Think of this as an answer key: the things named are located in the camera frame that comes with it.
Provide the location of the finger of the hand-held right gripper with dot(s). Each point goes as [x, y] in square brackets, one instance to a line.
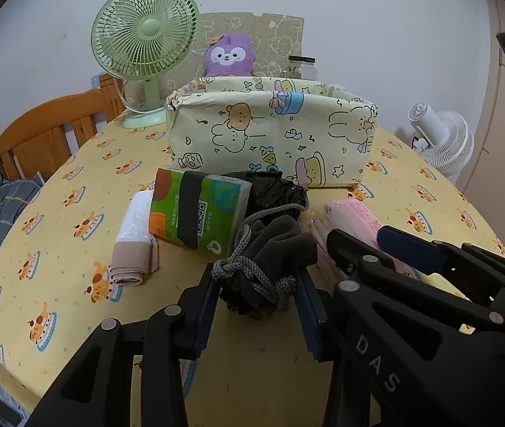
[368, 302]
[412, 247]

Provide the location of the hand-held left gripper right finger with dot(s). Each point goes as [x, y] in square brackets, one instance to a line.
[314, 320]

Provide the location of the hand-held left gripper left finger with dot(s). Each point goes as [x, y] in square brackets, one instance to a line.
[203, 320]

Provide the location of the pink tissue pack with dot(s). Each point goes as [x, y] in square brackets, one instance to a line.
[350, 215]

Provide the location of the white and beige cloth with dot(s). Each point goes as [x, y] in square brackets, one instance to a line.
[134, 231]

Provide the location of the green tissue pack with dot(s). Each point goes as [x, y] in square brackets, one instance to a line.
[177, 204]

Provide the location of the black cloth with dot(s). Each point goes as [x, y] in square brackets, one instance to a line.
[274, 193]

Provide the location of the yellow cartoon print storage bag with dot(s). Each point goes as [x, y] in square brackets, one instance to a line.
[252, 142]

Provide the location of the white floor fan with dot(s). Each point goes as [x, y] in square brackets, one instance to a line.
[439, 133]

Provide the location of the yellow cake print tablecloth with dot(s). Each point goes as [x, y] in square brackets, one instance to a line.
[79, 178]

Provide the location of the glass jar with black lid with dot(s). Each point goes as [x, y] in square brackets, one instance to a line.
[300, 69]

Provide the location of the wooden bed headboard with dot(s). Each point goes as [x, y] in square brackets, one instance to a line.
[48, 124]

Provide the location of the beige printed board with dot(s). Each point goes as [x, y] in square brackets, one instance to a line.
[274, 31]

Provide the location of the blue paper piece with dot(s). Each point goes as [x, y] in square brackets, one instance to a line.
[98, 81]

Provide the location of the purple plush toy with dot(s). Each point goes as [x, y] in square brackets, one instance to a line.
[228, 55]

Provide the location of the green desk fan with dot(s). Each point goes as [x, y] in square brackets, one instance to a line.
[146, 26]

